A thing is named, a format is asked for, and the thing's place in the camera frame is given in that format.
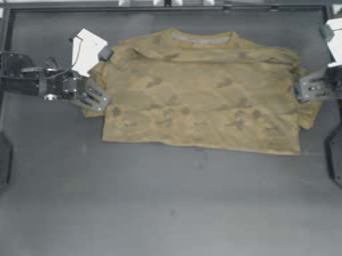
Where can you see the black rounded side post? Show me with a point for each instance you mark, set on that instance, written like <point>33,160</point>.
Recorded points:
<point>4,163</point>
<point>335,160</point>

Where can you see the camouflage t-shirt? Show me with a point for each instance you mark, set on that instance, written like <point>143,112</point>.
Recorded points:
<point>200,100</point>

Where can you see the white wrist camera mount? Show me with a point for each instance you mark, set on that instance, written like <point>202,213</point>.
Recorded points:
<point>334,43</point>
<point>88,50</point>

